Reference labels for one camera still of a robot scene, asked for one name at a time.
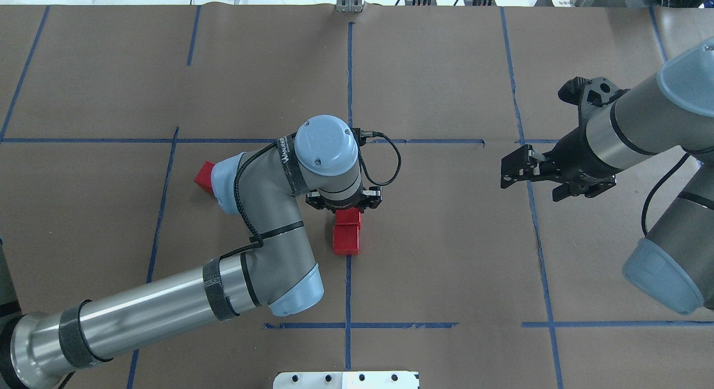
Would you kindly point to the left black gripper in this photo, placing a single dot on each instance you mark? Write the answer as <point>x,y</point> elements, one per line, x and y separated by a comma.
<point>316,200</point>

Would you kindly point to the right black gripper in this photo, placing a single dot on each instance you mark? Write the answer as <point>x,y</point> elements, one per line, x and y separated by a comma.
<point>570,154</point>

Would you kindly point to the red block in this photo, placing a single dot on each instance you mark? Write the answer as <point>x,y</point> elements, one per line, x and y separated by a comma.
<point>348,217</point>
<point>346,239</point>
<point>204,177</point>

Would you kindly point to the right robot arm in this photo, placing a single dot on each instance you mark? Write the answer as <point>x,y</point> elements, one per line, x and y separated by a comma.
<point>619,128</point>

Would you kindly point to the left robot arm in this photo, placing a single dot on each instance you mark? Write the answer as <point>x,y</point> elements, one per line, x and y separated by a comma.
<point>277,268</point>

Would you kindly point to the brown paper table cover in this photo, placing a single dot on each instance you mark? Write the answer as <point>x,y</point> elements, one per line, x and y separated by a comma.
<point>109,112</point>

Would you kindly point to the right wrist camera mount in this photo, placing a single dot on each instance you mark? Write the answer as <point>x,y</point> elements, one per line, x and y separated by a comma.
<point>589,95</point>

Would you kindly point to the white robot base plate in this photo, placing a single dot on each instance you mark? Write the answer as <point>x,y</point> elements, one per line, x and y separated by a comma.
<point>348,379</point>

